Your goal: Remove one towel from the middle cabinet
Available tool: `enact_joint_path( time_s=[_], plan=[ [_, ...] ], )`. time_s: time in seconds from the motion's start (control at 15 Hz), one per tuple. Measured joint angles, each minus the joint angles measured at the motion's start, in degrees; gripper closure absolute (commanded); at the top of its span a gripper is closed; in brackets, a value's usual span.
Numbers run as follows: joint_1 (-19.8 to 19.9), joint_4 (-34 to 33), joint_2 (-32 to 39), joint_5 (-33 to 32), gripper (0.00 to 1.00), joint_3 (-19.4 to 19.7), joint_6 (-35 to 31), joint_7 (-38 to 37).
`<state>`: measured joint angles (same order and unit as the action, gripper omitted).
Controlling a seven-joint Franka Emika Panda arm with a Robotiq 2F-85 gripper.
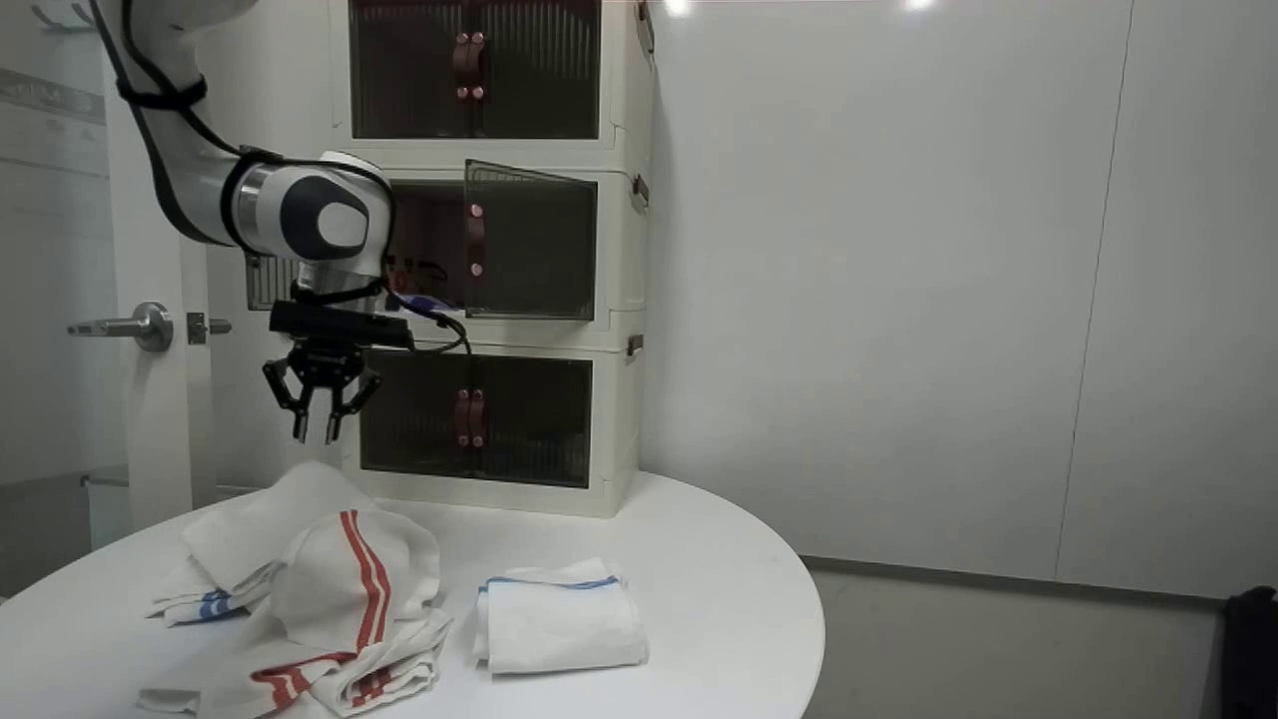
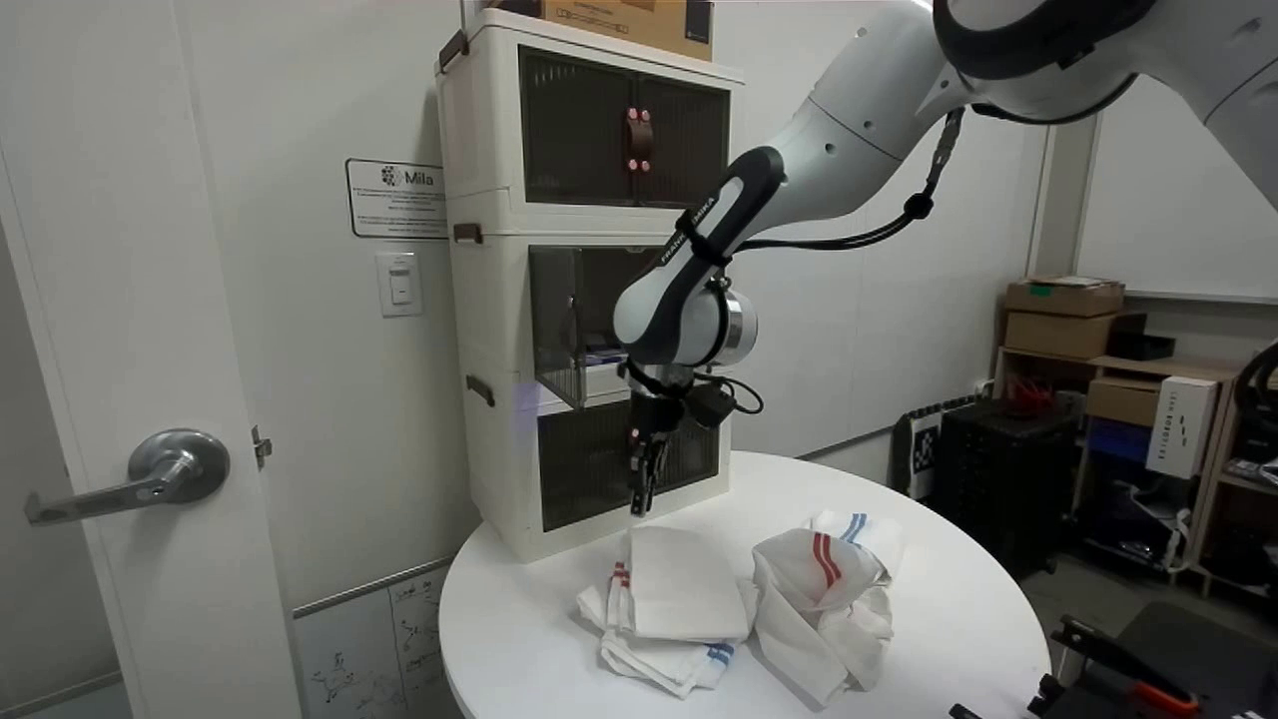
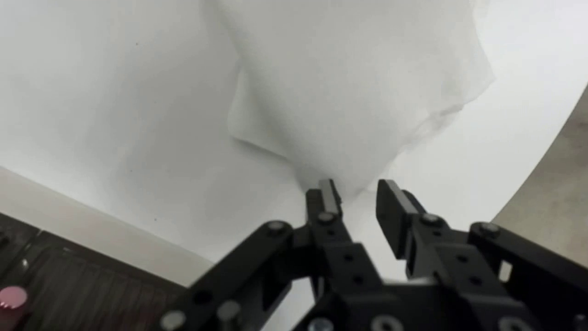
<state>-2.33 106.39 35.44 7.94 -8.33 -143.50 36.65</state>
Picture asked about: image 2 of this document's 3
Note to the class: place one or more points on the white wall sign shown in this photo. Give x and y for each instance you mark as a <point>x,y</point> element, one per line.
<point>394,197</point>

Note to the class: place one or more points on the white light switch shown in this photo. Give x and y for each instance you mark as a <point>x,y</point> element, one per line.
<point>400,283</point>

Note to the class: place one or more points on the wooden storage shelf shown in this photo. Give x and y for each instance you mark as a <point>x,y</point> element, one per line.
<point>1198,533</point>

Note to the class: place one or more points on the white wall board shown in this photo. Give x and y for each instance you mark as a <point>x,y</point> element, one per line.
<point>1172,200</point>

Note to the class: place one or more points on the small brown cardboard box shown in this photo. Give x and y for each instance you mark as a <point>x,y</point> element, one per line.
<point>1120,401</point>

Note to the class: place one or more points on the ribbed translucent cabinet door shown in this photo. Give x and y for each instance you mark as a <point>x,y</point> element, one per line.
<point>559,326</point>

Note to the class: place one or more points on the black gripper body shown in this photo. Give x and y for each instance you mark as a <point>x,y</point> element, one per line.
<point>657,401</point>

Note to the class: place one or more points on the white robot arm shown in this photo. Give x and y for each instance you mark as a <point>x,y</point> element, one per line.
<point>853,121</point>

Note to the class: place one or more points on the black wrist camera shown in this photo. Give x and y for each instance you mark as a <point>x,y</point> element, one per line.
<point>710,401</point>

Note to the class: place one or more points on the white product box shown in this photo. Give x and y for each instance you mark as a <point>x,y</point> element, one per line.
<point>1183,426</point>

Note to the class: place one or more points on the large brown cardboard box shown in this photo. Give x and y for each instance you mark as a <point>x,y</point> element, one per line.
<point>1062,321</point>

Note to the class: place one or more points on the white towel blue stripes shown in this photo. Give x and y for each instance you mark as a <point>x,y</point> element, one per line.
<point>854,529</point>

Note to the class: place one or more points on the white stackable cabinet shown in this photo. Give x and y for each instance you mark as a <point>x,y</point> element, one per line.
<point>493,314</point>
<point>513,464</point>
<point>479,133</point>

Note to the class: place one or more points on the pink round door knob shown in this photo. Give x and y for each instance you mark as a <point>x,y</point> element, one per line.
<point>641,121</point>
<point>641,167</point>

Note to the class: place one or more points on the white towel thin red stripes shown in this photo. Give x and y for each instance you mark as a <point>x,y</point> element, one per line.
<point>684,585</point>

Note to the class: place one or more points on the dark chair seat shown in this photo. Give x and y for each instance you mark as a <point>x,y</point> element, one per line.
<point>1198,651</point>

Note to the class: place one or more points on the black crate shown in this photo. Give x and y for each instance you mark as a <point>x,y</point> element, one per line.
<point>1003,486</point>

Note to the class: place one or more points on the flat cardboard box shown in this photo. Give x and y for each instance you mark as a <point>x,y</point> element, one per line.
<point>625,23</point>

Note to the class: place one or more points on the black and white panel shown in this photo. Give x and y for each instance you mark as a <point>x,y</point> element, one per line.
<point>921,448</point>

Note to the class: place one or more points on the black cabinet side latch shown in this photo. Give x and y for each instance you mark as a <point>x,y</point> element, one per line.
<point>451,51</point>
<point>479,390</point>
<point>463,232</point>

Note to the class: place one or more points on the white room door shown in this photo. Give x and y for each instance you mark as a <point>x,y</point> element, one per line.
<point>134,267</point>

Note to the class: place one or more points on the folded white towel blue edge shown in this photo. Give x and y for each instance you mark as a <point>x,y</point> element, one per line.
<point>664,661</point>

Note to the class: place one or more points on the silver door latch plate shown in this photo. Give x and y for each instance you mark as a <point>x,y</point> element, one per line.
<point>260,446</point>

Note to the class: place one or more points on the white towel wide red stripes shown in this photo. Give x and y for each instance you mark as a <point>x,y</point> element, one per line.
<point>817,599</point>

